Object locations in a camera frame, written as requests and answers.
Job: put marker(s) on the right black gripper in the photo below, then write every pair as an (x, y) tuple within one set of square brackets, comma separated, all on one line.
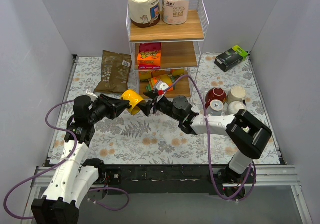
[(154, 104)]

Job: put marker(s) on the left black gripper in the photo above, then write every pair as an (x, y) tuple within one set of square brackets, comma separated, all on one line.
[(110, 106)]

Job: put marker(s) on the yellow mug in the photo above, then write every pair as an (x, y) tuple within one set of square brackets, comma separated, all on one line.
[(134, 100)]

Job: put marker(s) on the grey mug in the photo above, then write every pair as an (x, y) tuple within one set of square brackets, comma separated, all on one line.
[(215, 108)]

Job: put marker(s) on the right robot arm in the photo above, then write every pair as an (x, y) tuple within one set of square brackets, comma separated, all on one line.
[(247, 132)]

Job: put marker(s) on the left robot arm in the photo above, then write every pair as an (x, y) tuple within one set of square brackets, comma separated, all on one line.
[(73, 176)]

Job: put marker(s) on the dark red mug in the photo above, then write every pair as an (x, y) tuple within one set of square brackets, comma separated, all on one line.
[(215, 93)]

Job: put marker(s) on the white speckled mug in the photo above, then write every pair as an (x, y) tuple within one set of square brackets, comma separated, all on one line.
[(234, 107)]

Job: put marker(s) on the cream mug upside down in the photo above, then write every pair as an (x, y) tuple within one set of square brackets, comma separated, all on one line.
[(236, 94)]

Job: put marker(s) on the orange yellow green sponge pack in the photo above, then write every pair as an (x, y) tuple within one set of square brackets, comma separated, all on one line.
[(165, 78)]

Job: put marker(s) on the floral table mat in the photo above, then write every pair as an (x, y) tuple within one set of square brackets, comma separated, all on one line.
[(157, 139)]

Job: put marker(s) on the brown coffee bag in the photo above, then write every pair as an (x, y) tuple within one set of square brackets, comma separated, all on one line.
[(115, 71)]

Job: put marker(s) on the orange red sponge pack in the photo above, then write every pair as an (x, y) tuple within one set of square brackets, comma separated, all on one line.
[(149, 56)]

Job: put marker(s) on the black green box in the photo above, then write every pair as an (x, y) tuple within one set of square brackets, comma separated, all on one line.
[(231, 58)]

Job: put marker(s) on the beige wrapped toilet paper roll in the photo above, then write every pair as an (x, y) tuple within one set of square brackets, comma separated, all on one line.
[(144, 13)]

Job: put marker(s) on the white wrapped toilet paper roll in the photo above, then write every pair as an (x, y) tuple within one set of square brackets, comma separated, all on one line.
[(175, 12)]

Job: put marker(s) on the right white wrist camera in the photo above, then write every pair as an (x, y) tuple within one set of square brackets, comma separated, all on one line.
[(161, 88)]

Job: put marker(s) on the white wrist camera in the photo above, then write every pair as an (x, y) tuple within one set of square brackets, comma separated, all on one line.
[(91, 93), (161, 88)]

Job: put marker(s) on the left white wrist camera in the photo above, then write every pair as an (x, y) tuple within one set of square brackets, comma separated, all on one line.
[(91, 93)]

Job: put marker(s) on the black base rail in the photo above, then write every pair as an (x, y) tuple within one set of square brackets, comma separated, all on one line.
[(168, 179)]

